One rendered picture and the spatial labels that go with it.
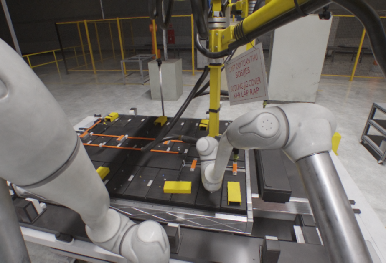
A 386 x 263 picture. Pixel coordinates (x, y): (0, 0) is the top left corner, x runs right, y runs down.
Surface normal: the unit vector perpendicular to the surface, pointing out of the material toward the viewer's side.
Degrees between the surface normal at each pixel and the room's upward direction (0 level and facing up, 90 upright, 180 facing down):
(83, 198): 107
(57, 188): 113
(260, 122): 57
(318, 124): 44
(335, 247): 71
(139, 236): 17
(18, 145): 98
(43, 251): 0
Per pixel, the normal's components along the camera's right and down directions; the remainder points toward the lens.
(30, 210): 0.98, 0.07
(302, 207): -0.18, 0.45
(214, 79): -0.44, 0.41
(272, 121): -0.05, -0.08
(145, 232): -0.05, -0.81
